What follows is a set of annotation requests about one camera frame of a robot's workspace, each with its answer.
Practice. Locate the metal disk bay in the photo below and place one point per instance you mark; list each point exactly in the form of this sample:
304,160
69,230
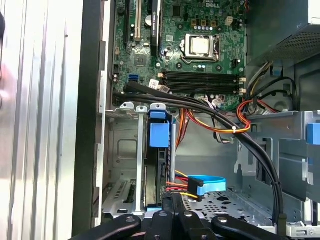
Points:
140,155

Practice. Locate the black graphics card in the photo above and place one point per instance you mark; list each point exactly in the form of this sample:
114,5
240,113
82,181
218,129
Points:
154,30

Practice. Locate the hard disk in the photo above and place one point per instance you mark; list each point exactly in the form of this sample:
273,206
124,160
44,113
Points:
158,135

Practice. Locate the white expansion slot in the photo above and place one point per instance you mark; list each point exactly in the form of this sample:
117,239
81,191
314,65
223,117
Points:
137,25

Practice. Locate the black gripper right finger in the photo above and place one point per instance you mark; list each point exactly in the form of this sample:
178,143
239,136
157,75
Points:
190,225

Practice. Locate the green motherboard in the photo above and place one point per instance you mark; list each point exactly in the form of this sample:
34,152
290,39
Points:
200,65

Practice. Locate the silver CPU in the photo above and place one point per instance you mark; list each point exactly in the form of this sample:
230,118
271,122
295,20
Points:
201,45

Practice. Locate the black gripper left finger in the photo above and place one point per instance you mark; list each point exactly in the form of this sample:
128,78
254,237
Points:
160,225

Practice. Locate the grey power supply unit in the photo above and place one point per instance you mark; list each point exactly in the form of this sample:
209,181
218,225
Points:
275,25

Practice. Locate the blue plastic drive latch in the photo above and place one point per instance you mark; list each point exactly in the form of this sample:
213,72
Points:
313,133

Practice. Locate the black expansion slot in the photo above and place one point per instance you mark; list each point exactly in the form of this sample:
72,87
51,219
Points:
126,25

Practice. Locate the black RAM slot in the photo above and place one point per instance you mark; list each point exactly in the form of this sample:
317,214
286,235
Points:
200,87
200,75

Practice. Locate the CPU socket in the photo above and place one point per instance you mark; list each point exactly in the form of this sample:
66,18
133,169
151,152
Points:
185,47

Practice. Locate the metal drive cage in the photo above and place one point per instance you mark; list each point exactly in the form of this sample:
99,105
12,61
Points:
275,125

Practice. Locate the black open PC case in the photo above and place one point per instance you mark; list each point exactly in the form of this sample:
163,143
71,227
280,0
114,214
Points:
87,125

